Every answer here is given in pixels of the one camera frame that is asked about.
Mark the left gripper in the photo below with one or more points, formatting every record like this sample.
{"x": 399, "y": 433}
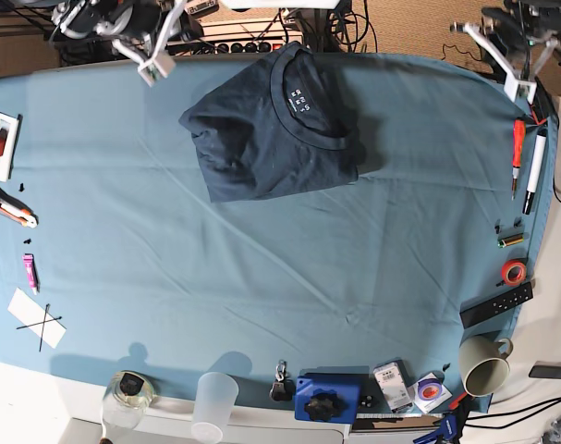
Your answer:
{"x": 518, "y": 41}

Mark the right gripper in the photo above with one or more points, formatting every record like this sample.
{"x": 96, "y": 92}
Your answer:
{"x": 141, "y": 29}

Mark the dark blue T-shirt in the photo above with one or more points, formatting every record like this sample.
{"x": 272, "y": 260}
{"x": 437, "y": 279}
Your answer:
{"x": 272, "y": 130}

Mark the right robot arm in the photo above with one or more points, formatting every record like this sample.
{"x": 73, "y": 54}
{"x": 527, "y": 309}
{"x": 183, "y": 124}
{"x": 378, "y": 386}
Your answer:
{"x": 73, "y": 20}

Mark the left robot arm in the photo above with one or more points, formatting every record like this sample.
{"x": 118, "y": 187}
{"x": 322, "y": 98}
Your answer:
{"x": 517, "y": 38}

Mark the orange black tool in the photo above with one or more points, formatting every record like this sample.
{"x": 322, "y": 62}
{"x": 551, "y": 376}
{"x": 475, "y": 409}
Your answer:
{"x": 539, "y": 106}

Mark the orange screwdriver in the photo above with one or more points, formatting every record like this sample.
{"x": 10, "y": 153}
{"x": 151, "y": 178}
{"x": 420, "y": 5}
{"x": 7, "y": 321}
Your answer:
{"x": 519, "y": 131}

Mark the white marker pen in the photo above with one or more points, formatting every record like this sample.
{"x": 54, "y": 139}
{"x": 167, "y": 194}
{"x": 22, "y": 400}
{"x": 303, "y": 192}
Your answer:
{"x": 536, "y": 165}

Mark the power strip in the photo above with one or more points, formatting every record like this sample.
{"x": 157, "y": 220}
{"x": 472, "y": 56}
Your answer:
{"x": 223, "y": 48}

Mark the gold AA battery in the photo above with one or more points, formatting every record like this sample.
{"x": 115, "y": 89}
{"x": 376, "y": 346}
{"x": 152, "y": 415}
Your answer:
{"x": 510, "y": 240}

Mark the orange utility knife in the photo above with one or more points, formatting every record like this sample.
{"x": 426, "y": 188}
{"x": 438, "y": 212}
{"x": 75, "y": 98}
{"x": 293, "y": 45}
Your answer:
{"x": 17, "y": 211}

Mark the red tape roll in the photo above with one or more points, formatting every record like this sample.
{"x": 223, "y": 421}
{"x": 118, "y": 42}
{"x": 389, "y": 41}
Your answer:
{"x": 513, "y": 272}

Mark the light blue table cloth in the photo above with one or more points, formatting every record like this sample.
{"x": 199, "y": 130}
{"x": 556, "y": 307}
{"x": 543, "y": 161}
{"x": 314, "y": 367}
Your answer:
{"x": 147, "y": 274}

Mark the pink glue tube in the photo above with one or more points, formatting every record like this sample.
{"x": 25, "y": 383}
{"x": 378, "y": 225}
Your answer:
{"x": 28, "y": 261}

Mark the black remote control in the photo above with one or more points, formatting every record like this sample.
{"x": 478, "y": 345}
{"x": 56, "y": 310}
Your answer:
{"x": 497, "y": 305}

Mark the white paper card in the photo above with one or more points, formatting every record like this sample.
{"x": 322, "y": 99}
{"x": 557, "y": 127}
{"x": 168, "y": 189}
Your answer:
{"x": 37, "y": 319}

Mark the beige ceramic mug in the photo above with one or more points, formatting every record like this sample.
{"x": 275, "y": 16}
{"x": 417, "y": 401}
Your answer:
{"x": 483, "y": 364}

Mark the white labelled box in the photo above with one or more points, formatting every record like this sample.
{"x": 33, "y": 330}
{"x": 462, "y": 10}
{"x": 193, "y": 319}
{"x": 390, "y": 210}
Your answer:
{"x": 391, "y": 382}

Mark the purple tape pack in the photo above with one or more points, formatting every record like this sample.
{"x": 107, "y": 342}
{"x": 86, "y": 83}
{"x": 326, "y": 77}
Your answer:
{"x": 429, "y": 392}

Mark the glass jar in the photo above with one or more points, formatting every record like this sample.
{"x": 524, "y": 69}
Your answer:
{"x": 126, "y": 400}

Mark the clear plastic cup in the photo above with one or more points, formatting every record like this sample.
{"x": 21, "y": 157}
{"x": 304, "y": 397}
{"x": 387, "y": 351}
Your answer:
{"x": 215, "y": 399}

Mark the blue clamp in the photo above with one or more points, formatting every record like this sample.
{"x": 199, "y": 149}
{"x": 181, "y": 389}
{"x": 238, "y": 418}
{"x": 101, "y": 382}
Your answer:
{"x": 449, "y": 428}

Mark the black key fob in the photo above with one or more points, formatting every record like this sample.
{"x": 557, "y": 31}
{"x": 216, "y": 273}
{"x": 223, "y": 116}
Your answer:
{"x": 283, "y": 387}

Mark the blue plastic box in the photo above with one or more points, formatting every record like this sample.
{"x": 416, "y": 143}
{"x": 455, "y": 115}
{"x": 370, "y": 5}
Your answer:
{"x": 327, "y": 398}

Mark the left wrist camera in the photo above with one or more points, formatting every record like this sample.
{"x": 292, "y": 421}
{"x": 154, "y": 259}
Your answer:
{"x": 515, "y": 88}

